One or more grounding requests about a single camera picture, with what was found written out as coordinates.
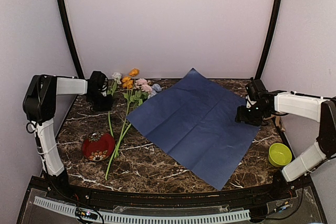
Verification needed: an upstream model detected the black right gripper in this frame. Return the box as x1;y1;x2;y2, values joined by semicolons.
236;103;269;126

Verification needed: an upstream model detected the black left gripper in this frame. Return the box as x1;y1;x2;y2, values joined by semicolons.
87;91;112;111

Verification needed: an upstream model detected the blue wrapping paper sheet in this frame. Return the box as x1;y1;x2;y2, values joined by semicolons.
127;69;259;190

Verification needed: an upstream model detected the pink and blue fake flower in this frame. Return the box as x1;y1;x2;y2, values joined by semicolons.
117;77;162;139

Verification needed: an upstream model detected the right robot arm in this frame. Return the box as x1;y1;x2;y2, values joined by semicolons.
235;79;335;200

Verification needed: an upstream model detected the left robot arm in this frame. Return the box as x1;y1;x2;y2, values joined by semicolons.
23;71;112;177

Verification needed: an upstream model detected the beige satin ribbon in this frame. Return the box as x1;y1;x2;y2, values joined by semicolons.
274;115;286;132

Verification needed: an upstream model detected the red floral plate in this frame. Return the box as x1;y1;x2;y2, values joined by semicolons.
81;132;115;162

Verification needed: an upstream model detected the yellow-green bowl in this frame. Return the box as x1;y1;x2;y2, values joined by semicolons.
268;143;292;167

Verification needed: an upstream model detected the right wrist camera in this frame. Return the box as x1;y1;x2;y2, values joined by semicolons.
245;95;256;108

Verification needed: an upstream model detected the black front frame rail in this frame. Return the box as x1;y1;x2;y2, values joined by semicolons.
23;176;316;212

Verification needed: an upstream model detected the white slotted cable duct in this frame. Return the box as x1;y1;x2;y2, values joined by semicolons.
33;196;251;223

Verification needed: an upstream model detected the black left corner post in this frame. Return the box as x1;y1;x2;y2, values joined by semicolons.
57;0;85;79

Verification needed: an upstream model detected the black corner post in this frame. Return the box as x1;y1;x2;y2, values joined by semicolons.
57;0;85;79
254;0;281;79

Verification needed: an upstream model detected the black right corner post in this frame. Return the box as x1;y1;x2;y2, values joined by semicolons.
254;0;281;79

